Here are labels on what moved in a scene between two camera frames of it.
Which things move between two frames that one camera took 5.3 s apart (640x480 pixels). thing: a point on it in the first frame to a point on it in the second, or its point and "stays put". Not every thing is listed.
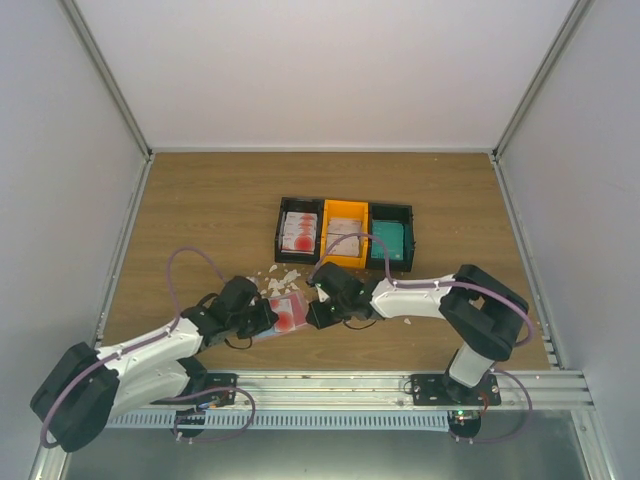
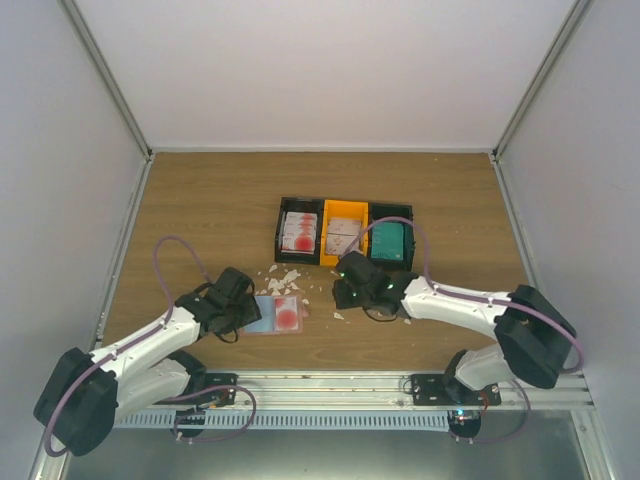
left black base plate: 191,423 stays put
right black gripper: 318,319 to 342,298
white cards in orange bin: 339,227 stays put
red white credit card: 284,310 stays put
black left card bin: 299,205 stays put
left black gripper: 267,319 to 251,313
